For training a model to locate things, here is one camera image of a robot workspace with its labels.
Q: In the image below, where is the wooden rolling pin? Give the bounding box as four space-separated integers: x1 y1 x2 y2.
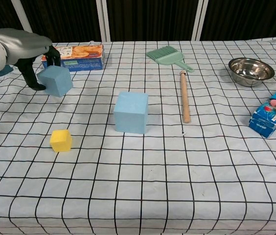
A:
179 70 192 124

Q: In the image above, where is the large blue foam cube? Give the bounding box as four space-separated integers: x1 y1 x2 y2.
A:
114 92 149 135

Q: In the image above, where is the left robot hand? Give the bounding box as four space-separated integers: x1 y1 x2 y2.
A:
0 28 62 91

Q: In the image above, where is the blue Oreo cookie box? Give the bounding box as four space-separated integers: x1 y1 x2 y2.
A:
248 80 276 139

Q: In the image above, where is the green dustpan brush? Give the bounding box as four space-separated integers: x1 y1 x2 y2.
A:
146 47 195 72

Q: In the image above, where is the stainless steel bowl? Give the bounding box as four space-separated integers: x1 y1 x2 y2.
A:
228 57 275 87

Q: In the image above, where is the white partition frame post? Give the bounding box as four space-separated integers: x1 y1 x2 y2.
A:
10 0 37 44
191 0 209 41
96 0 111 42

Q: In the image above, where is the orange biscuit box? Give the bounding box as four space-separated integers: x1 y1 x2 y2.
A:
42 45 106 72

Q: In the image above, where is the small blue foam cube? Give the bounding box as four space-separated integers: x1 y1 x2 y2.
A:
37 65 74 98

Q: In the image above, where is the small yellow foam cube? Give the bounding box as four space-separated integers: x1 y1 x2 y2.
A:
49 129 73 153

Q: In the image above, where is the black partition screen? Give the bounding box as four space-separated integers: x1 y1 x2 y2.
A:
0 0 276 45

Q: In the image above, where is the teal table cover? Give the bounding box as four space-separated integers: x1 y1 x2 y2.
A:
0 65 14 78

